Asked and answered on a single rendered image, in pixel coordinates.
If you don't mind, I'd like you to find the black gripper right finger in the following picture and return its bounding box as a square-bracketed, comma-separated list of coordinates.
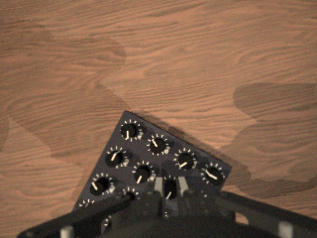
[176, 177, 317, 238]

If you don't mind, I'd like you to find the dark grey knob box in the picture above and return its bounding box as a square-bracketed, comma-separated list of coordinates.
[71, 110, 232, 217]

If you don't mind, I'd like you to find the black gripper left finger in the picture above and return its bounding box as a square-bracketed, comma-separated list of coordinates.
[16, 178, 165, 238]

